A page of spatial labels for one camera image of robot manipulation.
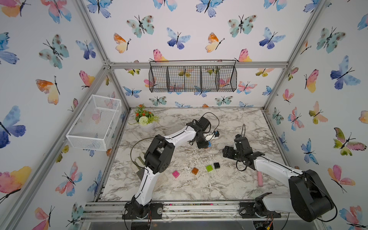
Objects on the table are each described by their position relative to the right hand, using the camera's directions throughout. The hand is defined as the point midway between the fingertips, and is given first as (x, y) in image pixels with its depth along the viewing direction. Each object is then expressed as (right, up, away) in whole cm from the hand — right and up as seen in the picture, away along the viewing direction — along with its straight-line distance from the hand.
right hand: (229, 150), depth 90 cm
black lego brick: (-8, -9, -1) cm, 12 cm away
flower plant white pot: (-53, +19, +3) cm, 56 cm away
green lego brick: (-13, -11, -2) cm, 17 cm away
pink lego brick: (-33, -13, -5) cm, 36 cm away
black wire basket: (-22, +49, +8) cm, 54 cm away
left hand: (-13, +4, +5) cm, 15 cm away
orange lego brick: (-21, -12, -4) cm, 25 cm away
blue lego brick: (-11, +2, +6) cm, 13 cm away
